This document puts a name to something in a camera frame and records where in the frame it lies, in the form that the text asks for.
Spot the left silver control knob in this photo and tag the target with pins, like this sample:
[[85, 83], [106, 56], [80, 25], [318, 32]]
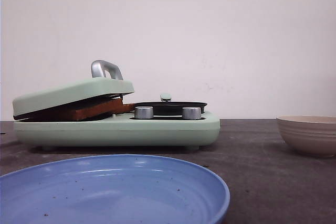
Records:
[[143, 112]]

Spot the silver control knob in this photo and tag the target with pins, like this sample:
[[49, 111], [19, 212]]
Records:
[[143, 112], [191, 113]]

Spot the black round frying pan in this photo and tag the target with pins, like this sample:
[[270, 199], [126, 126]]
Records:
[[166, 107]]

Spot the beige ribbed bowl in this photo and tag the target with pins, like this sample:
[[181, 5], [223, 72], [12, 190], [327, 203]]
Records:
[[309, 135]]

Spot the mint green sandwich maker base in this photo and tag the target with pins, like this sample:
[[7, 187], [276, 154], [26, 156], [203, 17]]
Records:
[[121, 130]]

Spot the blue plate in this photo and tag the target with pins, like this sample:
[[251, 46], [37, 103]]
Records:
[[114, 189]]

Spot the right silver control knob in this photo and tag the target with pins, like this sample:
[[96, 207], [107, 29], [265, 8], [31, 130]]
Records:
[[191, 113]]

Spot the sandwich maker hinged lid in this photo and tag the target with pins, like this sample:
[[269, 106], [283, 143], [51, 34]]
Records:
[[106, 80]]

